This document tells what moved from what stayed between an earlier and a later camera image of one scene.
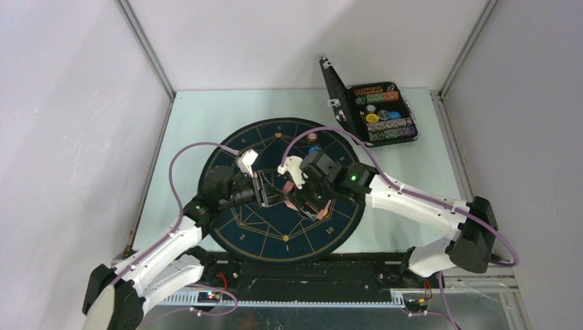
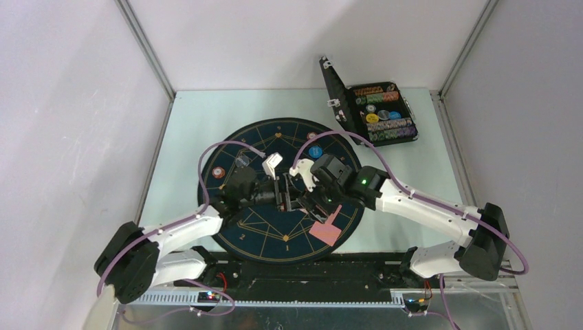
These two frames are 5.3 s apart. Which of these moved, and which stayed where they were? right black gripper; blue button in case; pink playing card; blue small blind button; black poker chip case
Moved: pink playing card
Stayed: blue button in case; black poker chip case; right black gripper; blue small blind button
